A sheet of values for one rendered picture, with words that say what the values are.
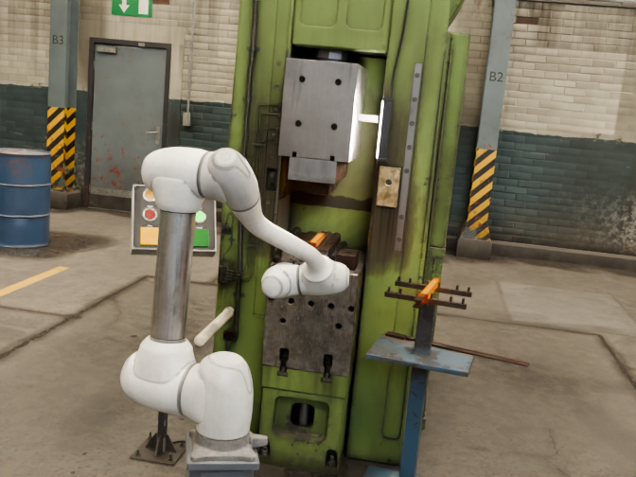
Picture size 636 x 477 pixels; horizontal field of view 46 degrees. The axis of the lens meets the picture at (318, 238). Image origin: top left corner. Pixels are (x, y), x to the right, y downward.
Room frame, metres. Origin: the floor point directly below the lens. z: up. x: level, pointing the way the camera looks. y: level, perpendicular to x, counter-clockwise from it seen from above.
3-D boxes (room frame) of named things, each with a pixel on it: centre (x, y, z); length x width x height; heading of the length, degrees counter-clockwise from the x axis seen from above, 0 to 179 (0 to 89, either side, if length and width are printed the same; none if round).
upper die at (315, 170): (3.34, 0.02, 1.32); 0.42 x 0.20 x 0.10; 172
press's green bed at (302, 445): (3.34, -0.03, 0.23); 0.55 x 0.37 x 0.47; 172
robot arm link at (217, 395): (2.02, 0.23, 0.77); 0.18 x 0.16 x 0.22; 73
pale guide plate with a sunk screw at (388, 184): (3.21, -0.28, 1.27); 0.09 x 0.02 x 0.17; 82
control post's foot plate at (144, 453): (3.13, 0.62, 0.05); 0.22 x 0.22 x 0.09; 82
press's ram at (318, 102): (3.33, -0.02, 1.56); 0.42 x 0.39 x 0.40; 172
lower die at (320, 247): (3.34, 0.02, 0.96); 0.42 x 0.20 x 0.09; 172
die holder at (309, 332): (3.34, -0.03, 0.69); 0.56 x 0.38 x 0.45; 172
